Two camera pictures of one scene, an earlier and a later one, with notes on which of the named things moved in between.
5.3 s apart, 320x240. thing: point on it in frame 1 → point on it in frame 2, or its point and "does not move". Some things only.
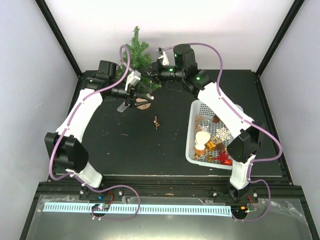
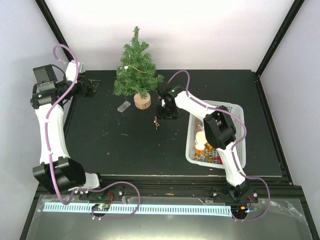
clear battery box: [122, 107] does not move
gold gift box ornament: [211, 145] does not move
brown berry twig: [156, 122] does not move
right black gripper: [155, 68] → [159, 114]
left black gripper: [132, 100] → [89, 91]
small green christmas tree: [135, 56] does not move
